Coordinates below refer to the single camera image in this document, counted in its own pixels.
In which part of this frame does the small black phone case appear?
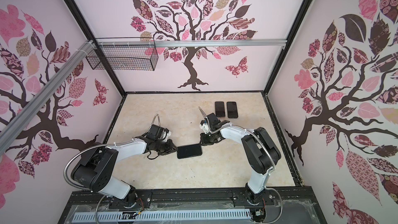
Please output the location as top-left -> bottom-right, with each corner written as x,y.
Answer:
177,144 -> 203,160

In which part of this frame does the pink phone case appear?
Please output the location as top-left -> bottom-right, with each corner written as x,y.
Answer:
214,101 -> 226,118

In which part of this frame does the dark phone screen up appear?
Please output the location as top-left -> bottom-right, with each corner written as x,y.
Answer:
226,101 -> 238,118

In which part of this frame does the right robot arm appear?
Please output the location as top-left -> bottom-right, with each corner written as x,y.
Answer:
200,113 -> 282,205

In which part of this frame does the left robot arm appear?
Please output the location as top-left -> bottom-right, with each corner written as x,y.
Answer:
64,124 -> 178,206

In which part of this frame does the right metal conduit cable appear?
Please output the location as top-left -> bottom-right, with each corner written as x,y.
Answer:
198,106 -> 284,224

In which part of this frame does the metal conduit cable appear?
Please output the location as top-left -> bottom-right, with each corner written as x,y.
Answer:
198,106 -> 284,224
63,113 -> 161,224

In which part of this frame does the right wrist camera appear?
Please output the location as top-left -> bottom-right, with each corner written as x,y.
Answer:
200,120 -> 210,134

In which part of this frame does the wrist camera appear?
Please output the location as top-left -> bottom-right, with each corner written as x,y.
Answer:
200,120 -> 210,134
164,131 -> 171,141

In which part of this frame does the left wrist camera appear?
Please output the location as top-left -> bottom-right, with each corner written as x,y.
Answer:
164,131 -> 171,141

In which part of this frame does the left metal conduit cable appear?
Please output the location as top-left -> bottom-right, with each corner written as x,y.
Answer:
63,113 -> 161,224

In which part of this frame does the white slotted cable duct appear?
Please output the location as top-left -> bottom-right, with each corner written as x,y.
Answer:
67,209 -> 251,224

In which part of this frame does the black wire basket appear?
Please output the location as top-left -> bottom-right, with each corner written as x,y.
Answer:
86,37 -> 159,71

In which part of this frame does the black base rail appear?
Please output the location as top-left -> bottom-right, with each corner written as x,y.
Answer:
59,186 -> 326,224

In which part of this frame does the back aluminium rail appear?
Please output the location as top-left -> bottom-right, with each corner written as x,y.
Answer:
97,38 -> 287,48

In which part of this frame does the aluminium rail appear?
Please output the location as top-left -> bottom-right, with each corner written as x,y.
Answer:
97,38 -> 287,48
1,40 -> 95,154

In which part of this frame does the left aluminium rail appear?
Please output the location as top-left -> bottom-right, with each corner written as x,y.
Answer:
1,40 -> 95,154

